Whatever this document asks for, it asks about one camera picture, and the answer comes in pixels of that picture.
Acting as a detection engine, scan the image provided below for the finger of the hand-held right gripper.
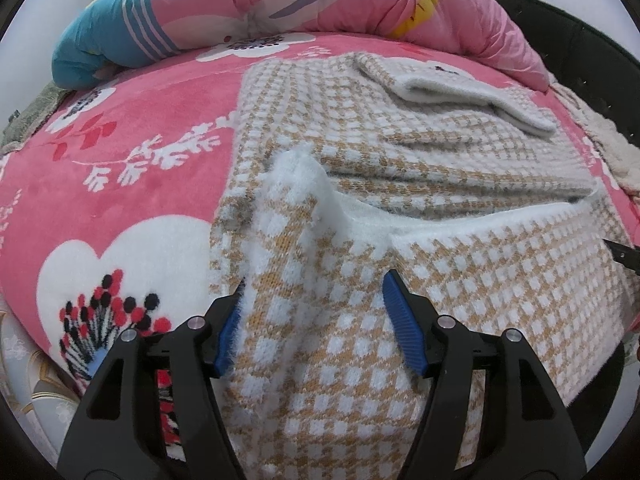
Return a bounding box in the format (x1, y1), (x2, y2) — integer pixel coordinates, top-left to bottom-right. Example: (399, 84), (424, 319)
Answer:
(603, 239), (640, 277)

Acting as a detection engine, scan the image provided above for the grey patterned bed sheet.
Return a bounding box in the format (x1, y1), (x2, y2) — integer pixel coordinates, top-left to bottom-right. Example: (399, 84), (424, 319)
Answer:
(0, 310), (101, 461)

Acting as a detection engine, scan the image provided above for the pink floral blanket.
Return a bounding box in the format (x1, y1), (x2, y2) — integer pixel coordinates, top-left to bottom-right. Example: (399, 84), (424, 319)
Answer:
(0, 32), (640, 411)

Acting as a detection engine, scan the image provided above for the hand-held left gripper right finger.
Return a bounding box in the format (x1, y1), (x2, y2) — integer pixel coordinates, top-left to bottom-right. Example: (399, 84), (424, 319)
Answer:
(382, 269), (588, 480)

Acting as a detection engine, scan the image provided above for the beige white checked sweater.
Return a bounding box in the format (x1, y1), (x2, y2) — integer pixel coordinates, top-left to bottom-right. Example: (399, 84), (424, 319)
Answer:
(207, 51), (633, 480)

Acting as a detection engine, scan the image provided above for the black padded headboard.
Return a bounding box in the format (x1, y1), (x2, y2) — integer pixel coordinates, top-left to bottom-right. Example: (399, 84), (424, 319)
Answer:
(492, 0), (640, 161)

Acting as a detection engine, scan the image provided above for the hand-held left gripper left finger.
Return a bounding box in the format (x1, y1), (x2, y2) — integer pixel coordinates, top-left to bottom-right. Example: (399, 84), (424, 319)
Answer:
(57, 290), (246, 480)

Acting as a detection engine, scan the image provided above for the green patterned mat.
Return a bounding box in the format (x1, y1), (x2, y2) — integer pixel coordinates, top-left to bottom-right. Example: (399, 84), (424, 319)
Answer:
(0, 82), (66, 156)

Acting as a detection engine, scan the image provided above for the cream knitted cloth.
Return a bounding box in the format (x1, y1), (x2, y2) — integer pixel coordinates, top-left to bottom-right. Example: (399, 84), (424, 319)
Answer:
(550, 72), (640, 193)

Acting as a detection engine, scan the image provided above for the pink printed quilt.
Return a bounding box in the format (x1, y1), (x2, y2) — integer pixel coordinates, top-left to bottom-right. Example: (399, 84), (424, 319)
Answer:
(52, 0), (551, 92)

